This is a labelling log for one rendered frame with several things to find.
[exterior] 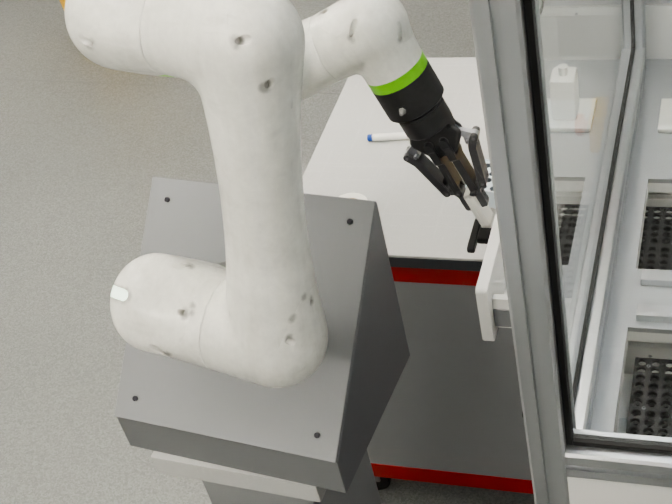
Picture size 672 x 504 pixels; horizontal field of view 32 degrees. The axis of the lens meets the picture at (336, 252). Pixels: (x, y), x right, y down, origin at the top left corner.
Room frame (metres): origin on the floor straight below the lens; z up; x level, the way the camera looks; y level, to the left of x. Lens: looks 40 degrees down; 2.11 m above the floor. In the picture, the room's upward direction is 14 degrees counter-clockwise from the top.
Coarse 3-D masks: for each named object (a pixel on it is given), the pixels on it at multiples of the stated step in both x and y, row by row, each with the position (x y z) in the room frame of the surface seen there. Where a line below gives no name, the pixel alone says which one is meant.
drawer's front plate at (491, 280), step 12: (492, 228) 1.36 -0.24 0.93; (492, 240) 1.33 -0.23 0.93; (492, 252) 1.30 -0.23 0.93; (492, 264) 1.28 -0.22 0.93; (480, 276) 1.26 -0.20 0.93; (492, 276) 1.26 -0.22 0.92; (504, 276) 1.32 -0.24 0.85; (480, 288) 1.23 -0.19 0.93; (492, 288) 1.25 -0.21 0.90; (504, 288) 1.32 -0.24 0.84; (480, 300) 1.23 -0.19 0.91; (480, 312) 1.23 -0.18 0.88; (492, 312) 1.24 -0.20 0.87; (480, 324) 1.23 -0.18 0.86; (492, 324) 1.23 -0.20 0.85; (492, 336) 1.23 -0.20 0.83
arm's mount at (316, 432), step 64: (192, 192) 1.44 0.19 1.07; (192, 256) 1.37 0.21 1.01; (320, 256) 1.28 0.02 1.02; (384, 256) 1.29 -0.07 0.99; (384, 320) 1.25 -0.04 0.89; (128, 384) 1.28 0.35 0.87; (192, 384) 1.24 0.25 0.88; (256, 384) 1.19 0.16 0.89; (320, 384) 1.15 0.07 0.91; (384, 384) 1.22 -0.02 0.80; (192, 448) 1.20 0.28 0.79; (256, 448) 1.13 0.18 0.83; (320, 448) 1.09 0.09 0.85
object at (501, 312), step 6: (498, 294) 1.25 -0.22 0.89; (504, 294) 1.24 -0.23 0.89; (492, 300) 1.24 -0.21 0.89; (498, 300) 1.24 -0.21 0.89; (504, 300) 1.23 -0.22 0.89; (498, 306) 1.24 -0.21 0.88; (504, 306) 1.23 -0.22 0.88; (498, 312) 1.24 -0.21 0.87; (504, 312) 1.23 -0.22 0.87; (498, 318) 1.24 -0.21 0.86; (504, 318) 1.23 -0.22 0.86; (498, 324) 1.24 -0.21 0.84; (504, 324) 1.23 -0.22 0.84; (510, 324) 1.23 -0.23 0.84
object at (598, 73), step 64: (576, 0) 0.78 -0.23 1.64; (640, 0) 0.76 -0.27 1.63; (576, 64) 0.78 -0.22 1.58; (640, 64) 0.76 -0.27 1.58; (576, 128) 0.78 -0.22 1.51; (640, 128) 0.76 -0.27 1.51; (576, 192) 0.79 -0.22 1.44; (640, 192) 0.76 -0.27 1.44; (576, 256) 0.79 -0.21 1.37; (640, 256) 0.76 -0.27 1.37; (576, 320) 0.79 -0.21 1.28; (640, 320) 0.76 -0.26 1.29; (576, 384) 0.79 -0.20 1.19; (640, 384) 0.76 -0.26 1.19
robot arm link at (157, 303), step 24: (144, 264) 1.18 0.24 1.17; (168, 264) 1.17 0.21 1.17; (192, 264) 1.17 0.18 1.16; (216, 264) 1.25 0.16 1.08; (120, 288) 1.17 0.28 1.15; (144, 288) 1.15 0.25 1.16; (168, 288) 1.14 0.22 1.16; (192, 288) 1.12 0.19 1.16; (120, 312) 1.15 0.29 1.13; (144, 312) 1.13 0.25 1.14; (168, 312) 1.11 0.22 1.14; (192, 312) 1.10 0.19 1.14; (144, 336) 1.11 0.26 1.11; (168, 336) 1.10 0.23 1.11; (192, 336) 1.08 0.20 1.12; (192, 360) 1.08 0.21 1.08
